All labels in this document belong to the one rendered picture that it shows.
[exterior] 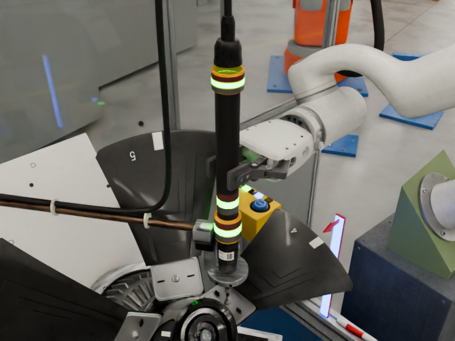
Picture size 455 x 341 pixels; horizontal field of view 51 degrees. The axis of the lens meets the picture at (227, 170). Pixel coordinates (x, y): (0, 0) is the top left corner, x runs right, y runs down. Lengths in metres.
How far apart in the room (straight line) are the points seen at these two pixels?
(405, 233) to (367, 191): 1.94
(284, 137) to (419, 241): 0.71
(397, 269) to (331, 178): 2.03
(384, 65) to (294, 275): 0.42
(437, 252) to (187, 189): 0.76
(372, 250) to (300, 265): 0.49
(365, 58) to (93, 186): 0.60
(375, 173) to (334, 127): 2.70
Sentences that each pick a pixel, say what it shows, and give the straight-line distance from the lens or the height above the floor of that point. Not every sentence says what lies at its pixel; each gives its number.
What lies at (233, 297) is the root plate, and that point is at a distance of 0.89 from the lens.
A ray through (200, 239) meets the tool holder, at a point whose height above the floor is 1.34.
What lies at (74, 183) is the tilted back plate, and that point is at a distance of 1.03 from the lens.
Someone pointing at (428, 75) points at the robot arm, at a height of 1.59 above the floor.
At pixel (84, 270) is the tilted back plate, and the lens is 1.01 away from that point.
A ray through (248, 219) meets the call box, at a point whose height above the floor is 1.06.
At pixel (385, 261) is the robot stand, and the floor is 0.92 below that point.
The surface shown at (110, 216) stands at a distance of 0.81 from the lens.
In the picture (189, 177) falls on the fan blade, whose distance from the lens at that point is 0.83.
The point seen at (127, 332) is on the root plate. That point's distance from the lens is 0.80.
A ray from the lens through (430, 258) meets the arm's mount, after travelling 1.38.
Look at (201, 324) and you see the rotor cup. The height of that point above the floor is 1.23.
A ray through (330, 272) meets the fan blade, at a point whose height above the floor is 1.17.
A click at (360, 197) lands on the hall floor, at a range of 3.23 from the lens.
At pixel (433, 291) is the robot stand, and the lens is 1.36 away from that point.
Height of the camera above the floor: 1.85
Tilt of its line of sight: 33 degrees down
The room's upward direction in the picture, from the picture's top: straight up
